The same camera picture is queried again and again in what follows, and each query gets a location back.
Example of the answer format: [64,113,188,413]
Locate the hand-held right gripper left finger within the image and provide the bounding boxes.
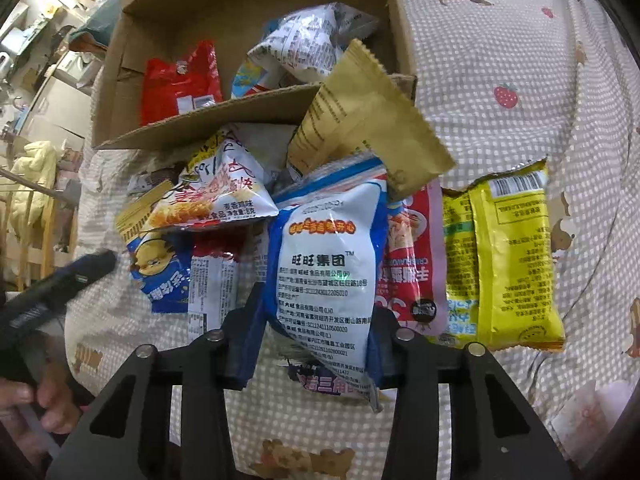
[47,282,268,480]

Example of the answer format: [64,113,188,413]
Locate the cardboard box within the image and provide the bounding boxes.
[91,0,418,151]

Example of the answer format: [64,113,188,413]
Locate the metal rod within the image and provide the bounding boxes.
[0,167,76,201]

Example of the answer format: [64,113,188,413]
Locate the person's left hand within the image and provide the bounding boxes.
[0,360,83,441]

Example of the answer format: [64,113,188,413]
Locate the teal pillow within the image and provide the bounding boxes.
[67,0,123,53]

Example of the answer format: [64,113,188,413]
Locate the white orange snack packet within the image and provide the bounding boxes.
[150,130,281,231]

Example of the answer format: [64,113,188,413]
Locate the yellow cloth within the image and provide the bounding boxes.
[10,140,63,231]

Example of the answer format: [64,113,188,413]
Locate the printed bed sheet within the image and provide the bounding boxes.
[62,0,640,480]

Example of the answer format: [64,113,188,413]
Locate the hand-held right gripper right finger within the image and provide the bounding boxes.
[367,307,573,480]

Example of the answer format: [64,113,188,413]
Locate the white red snack packet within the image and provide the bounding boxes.
[187,232,251,346]

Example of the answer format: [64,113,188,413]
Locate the wooden rack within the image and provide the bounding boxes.
[0,180,76,291]

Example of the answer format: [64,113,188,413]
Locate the tan snack packet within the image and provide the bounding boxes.
[287,39,457,201]

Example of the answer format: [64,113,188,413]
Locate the purple snack packet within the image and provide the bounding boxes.
[287,360,373,401]

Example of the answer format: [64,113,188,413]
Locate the blue yellow cartoon snack packet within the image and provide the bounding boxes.
[116,180,201,313]

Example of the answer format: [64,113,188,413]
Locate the stacked cardboard boxes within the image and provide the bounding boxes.
[20,75,93,161]

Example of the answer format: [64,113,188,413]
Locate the brown white snack packet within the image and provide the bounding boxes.
[127,167,188,196]

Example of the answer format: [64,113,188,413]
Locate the red pink snack packet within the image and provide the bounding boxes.
[382,180,448,333]

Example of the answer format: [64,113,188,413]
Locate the crumpled white snack packet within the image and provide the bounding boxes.
[247,2,381,86]

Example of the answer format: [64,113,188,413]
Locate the blue white snack packet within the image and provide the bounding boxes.
[267,157,391,413]

